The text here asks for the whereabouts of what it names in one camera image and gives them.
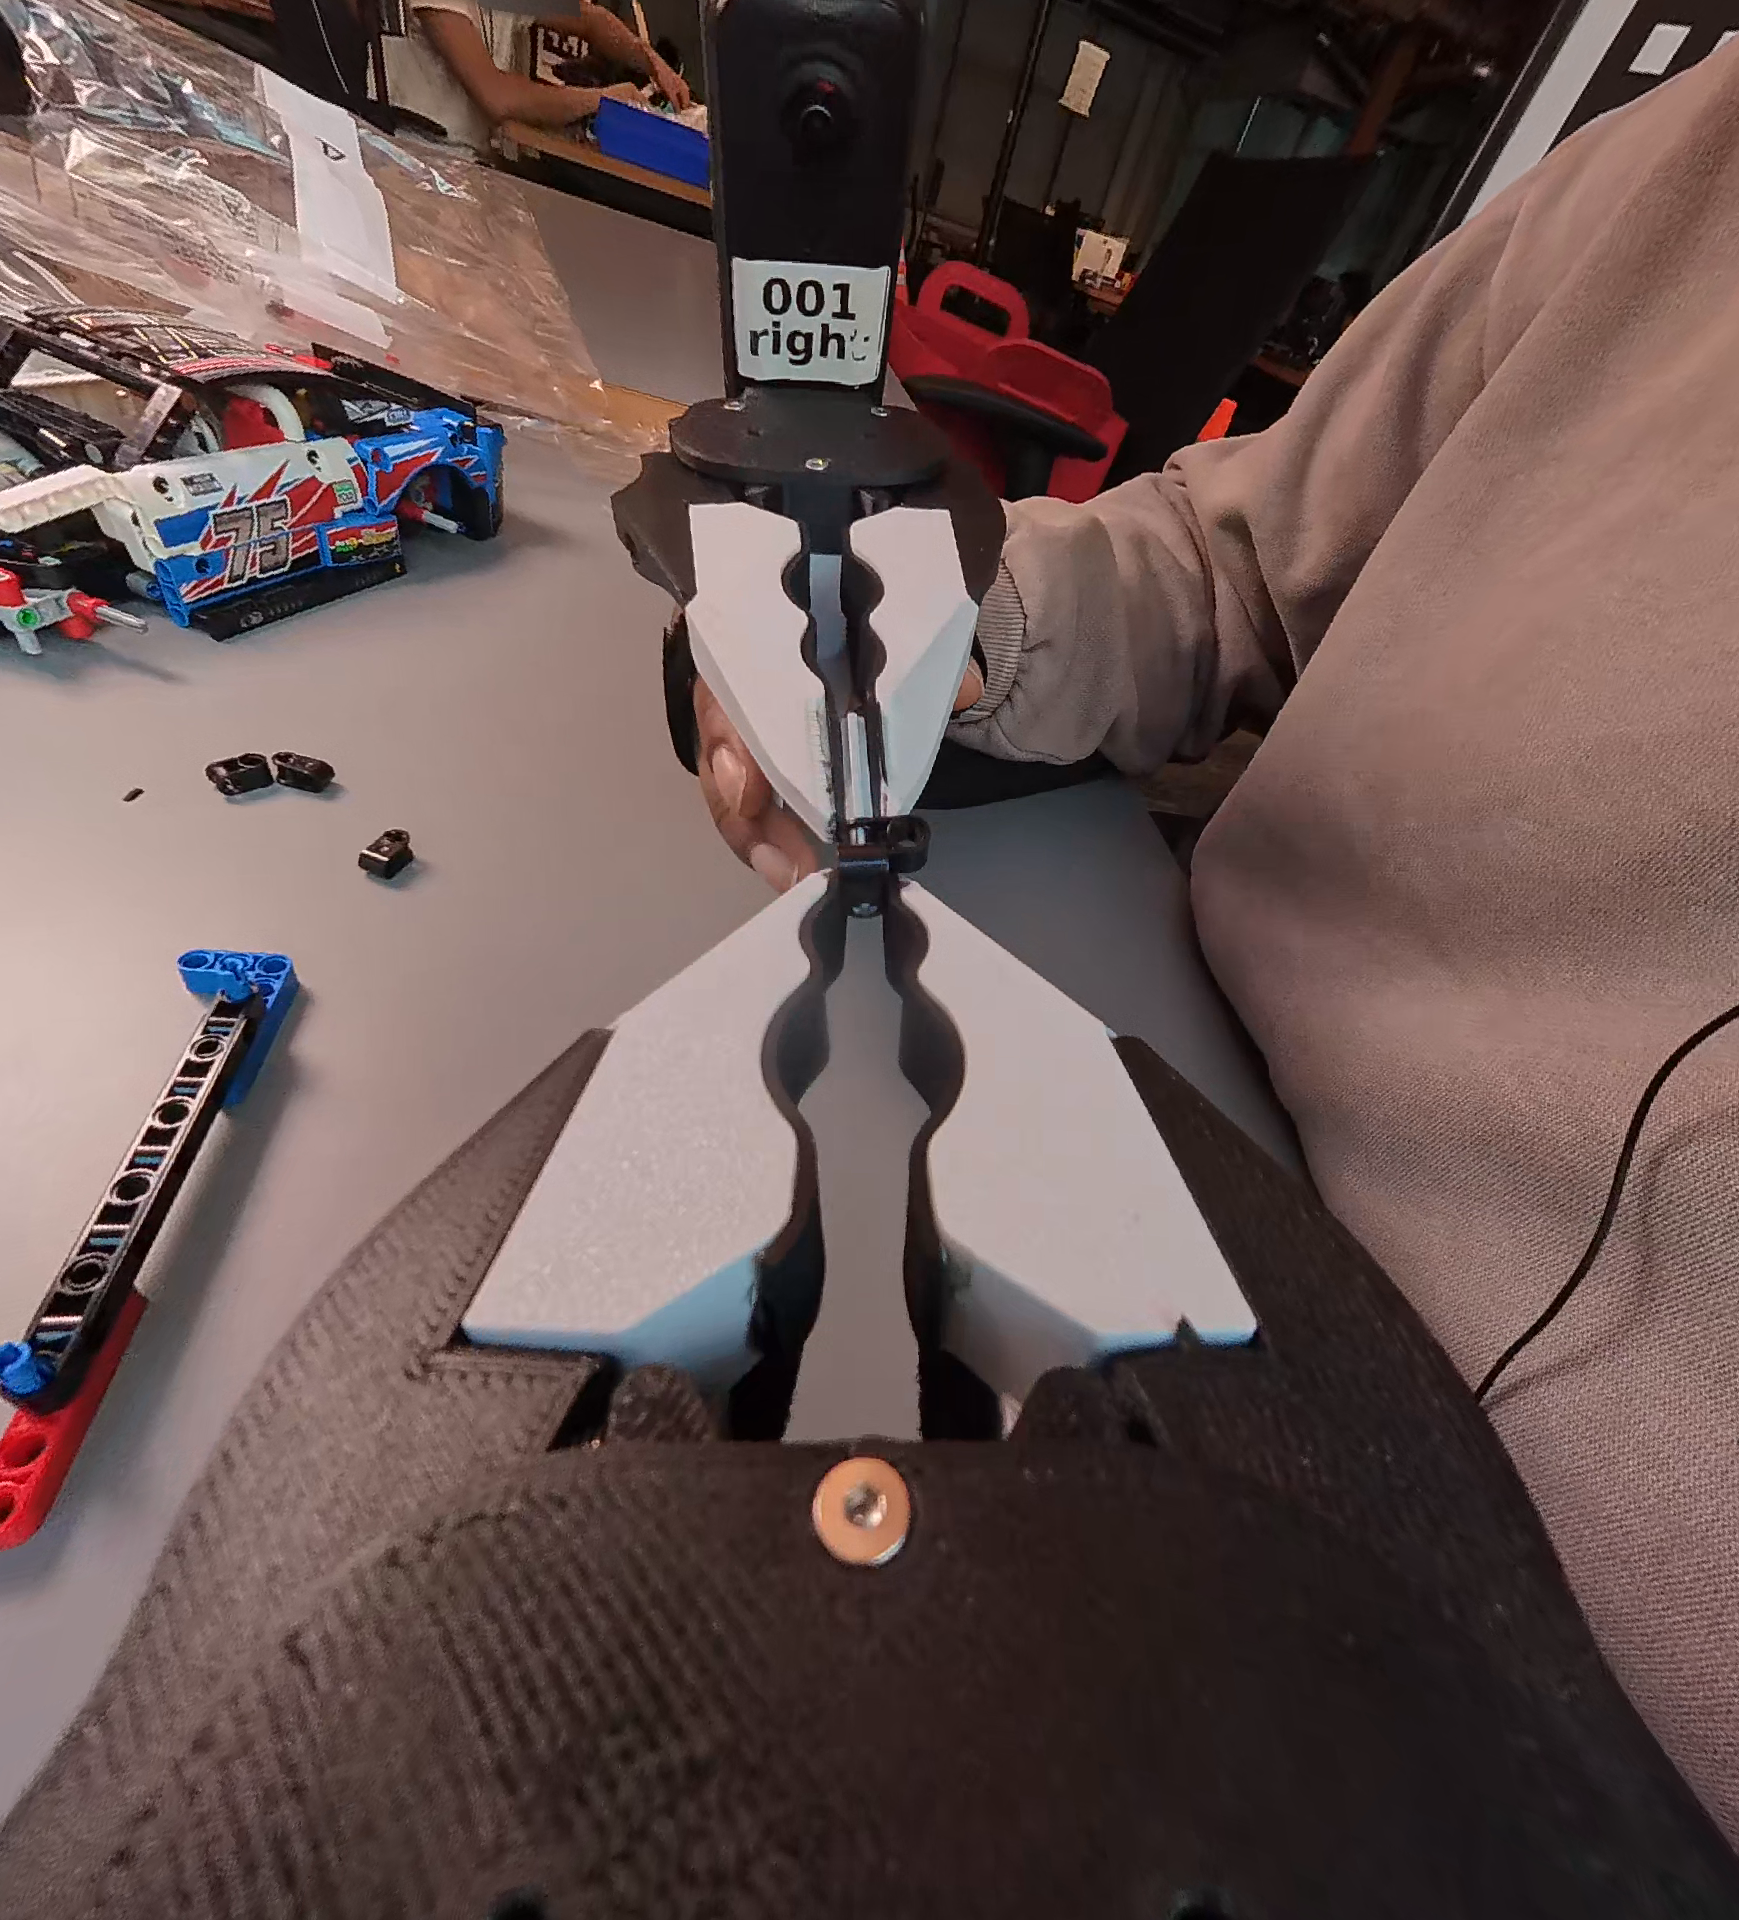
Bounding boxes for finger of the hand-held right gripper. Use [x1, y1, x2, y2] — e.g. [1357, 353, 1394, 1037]
[856, 511, 982, 820]
[681, 502, 847, 841]

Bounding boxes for white blue red lego car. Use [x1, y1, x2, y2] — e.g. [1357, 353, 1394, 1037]
[0, 309, 509, 655]

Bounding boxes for white paper sheet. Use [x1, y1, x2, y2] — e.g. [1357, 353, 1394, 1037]
[256, 69, 397, 309]

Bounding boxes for black red blue lego beam assembly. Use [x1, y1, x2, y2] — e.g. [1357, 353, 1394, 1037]
[0, 948, 301, 1560]

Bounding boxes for red chair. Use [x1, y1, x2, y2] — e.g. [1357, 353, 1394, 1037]
[907, 262, 1130, 505]

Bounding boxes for person's right hand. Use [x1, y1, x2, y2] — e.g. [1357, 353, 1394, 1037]
[689, 660, 990, 891]

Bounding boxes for person's beige sweatshirt torso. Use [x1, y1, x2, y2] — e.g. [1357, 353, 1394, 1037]
[1192, 0, 1739, 1920]

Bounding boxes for small black pin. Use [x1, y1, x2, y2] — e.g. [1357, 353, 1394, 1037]
[811, 699, 871, 827]

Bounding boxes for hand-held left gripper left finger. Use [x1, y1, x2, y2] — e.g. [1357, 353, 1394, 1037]
[459, 879, 843, 1404]

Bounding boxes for clear plastic bags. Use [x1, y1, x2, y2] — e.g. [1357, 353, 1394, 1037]
[0, 0, 631, 439]

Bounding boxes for blue plastic bin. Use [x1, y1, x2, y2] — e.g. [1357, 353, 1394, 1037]
[595, 97, 715, 189]

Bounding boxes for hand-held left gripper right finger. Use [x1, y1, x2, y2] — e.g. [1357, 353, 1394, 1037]
[883, 884, 1257, 1426]

